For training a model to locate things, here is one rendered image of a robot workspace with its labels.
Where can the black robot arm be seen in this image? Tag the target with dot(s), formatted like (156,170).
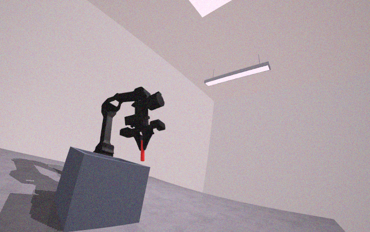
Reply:
(143,101)

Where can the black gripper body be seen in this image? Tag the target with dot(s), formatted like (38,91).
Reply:
(138,127)

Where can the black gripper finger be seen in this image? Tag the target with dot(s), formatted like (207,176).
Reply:
(146,133)
(138,139)

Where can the red peg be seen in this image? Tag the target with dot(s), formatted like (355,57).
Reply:
(142,152)

